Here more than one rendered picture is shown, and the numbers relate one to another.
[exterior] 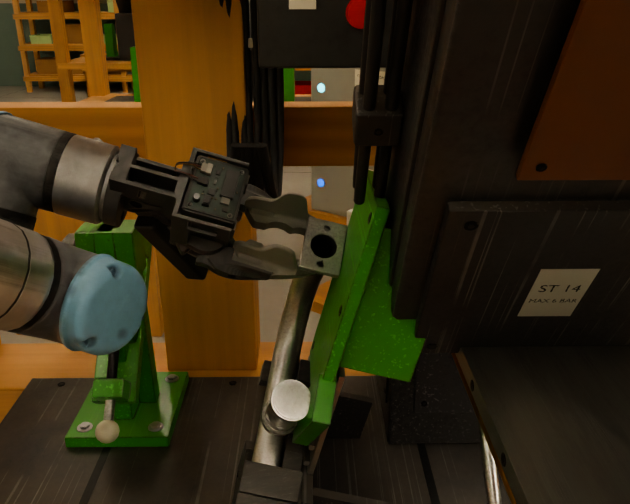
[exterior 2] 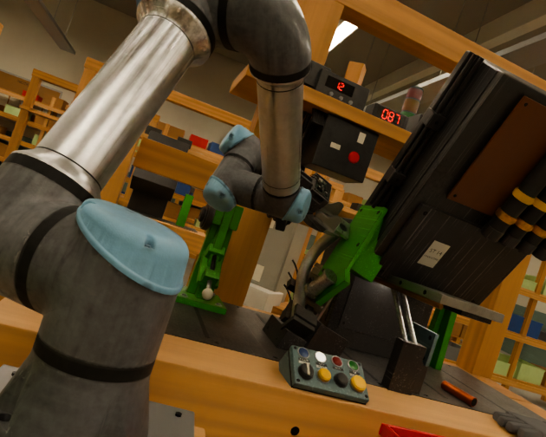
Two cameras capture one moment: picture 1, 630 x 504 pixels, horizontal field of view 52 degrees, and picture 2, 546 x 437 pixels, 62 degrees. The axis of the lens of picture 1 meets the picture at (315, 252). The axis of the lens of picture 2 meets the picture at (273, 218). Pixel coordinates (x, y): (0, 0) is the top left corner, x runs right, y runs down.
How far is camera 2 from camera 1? 0.69 m
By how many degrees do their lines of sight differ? 27
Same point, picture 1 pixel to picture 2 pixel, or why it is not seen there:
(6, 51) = not seen: outside the picture
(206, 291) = (234, 259)
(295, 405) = (332, 277)
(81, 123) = (198, 165)
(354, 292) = (367, 236)
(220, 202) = (325, 192)
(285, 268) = (330, 229)
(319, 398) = (345, 274)
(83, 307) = (305, 198)
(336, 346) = (355, 256)
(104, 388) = (211, 273)
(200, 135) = not seen: hidden behind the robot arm
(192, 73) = not seen: hidden behind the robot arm
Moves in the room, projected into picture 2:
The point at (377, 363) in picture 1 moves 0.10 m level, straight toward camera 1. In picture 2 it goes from (363, 270) to (380, 277)
